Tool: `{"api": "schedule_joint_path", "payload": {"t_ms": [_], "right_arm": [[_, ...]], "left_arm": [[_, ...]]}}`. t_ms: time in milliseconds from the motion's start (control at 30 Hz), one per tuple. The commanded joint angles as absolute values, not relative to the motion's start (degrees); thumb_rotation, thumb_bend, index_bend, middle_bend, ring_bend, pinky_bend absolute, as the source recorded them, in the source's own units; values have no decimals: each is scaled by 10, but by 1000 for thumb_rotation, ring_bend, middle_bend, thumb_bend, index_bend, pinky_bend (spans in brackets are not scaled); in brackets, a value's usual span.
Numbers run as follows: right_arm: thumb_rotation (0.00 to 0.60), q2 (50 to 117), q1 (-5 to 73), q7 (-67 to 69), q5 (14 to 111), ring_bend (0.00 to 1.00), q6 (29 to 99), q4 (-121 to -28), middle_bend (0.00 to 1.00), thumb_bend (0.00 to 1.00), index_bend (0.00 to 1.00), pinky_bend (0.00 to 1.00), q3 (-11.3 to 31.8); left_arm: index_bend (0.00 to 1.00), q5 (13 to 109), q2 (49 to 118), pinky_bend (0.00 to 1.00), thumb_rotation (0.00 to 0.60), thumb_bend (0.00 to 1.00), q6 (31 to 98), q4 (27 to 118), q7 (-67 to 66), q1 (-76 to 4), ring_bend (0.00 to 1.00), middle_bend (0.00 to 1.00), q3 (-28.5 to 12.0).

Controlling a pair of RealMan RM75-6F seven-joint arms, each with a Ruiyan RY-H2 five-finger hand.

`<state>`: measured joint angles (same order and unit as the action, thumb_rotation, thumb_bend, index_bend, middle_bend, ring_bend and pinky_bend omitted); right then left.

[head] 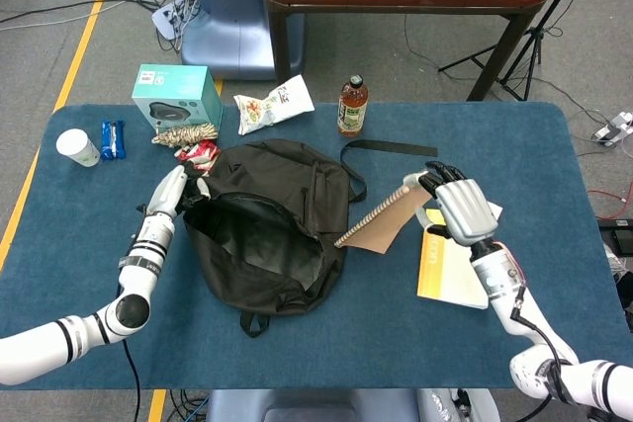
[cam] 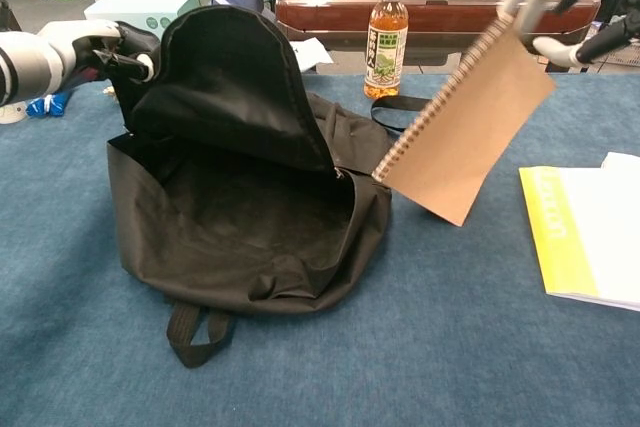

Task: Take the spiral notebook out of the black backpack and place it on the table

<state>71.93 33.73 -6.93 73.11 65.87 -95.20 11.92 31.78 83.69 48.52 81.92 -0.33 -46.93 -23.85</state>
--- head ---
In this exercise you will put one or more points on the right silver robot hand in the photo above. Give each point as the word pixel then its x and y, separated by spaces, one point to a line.
pixel 465 209

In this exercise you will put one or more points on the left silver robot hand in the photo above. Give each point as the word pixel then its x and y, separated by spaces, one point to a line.
pixel 168 192

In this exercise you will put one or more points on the brown spiral notebook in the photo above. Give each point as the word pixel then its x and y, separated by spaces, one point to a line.
pixel 390 219

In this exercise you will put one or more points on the black backpack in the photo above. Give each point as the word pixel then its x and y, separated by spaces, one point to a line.
pixel 267 254

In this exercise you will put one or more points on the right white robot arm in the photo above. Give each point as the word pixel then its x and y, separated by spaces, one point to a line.
pixel 504 278

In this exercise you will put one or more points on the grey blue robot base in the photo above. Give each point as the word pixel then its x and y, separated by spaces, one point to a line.
pixel 321 407

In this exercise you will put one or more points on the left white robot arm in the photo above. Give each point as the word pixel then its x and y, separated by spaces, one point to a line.
pixel 143 264

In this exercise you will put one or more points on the white snack bag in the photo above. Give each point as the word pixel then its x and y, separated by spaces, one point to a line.
pixel 269 106

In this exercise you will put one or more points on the white paper slip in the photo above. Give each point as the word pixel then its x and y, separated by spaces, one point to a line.
pixel 496 210

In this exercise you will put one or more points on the red and white snack packet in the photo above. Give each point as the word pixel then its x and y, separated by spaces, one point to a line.
pixel 200 155

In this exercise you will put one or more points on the yellow and white book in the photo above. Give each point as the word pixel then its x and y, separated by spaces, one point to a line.
pixel 445 274

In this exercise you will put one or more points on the blue cookie packet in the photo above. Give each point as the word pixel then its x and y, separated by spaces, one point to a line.
pixel 113 141

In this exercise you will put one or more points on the blue table mat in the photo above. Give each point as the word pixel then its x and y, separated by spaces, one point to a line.
pixel 99 224

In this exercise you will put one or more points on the teal speaker box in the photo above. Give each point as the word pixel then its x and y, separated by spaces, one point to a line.
pixel 173 96

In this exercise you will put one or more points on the white paper cup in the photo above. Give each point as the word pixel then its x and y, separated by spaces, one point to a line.
pixel 76 147

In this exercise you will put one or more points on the brown tea bottle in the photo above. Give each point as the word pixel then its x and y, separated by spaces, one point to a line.
pixel 352 110

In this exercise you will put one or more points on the white power strip with plugs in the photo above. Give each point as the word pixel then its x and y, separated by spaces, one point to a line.
pixel 165 19

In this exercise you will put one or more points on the black tripod stand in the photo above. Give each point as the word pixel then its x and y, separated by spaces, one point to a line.
pixel 531 36

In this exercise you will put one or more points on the blue machine base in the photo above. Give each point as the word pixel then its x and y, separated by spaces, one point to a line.
pixel 232 12

